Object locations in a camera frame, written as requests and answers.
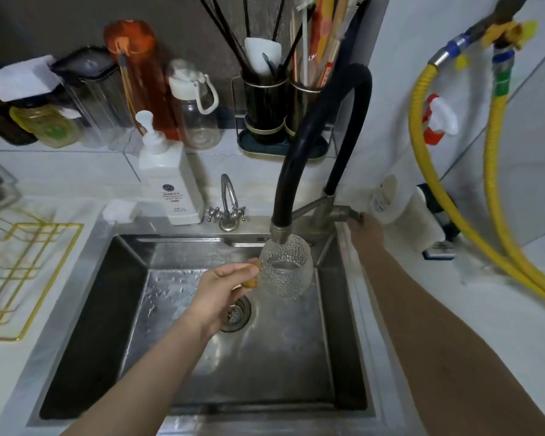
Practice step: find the white tube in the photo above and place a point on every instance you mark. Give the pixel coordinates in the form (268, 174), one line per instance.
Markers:
(384, 195)

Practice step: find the person's right hand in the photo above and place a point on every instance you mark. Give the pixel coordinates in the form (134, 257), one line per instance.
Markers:
(370, 233)

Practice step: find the white pump soap bottle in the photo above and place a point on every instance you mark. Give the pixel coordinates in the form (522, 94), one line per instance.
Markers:
(170, 181)

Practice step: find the person's left thumb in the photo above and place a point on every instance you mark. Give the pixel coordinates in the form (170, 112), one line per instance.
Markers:
(241, 267)

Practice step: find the clear bottle white lid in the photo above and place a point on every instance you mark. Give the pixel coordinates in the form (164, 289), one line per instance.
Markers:
(197, 117)

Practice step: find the orange water bottle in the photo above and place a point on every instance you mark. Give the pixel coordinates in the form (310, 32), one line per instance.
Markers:
(141, 63)

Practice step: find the person's left forearm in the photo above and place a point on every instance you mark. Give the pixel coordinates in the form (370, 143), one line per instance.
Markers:
(150, 385)

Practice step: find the metal sink drain strainer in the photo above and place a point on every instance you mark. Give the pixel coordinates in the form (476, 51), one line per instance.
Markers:
(237, 315)

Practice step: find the bundle of wooden chopsticks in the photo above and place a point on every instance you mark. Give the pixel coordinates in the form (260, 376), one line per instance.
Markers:
(329, 36)

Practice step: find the black blue holder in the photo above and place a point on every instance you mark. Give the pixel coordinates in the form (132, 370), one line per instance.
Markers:
(447, 222)

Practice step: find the clear container black lid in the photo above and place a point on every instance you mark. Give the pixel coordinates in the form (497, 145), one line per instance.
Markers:
(95, 95)

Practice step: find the small chrome tap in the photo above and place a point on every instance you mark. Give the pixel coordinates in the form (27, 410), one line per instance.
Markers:
(227, 208)

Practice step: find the stainless steel sink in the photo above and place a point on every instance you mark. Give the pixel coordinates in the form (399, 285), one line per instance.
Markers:
(277, 358)

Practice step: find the person's left hand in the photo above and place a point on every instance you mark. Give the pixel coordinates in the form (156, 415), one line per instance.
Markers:
(211, 297)

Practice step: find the person's right forearm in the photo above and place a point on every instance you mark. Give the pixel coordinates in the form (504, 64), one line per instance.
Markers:
(445, 358)

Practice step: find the dark glass bottle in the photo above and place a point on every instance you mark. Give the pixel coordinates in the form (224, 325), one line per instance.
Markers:
(0, 122)

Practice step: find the black gold utensil holder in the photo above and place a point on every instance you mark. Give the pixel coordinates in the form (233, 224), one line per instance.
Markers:
(263, 108)

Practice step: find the white spoon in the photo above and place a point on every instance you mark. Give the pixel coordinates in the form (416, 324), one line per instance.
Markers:
(261, 52)

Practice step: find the yellow oil bottle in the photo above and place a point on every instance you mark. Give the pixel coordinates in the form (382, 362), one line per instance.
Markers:
(45, 127)

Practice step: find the white red wall hook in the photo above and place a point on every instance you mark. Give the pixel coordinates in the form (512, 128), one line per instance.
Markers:
(438, 117)

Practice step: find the person's right fingers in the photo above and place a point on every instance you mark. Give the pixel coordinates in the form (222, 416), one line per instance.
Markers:
(358, 221)

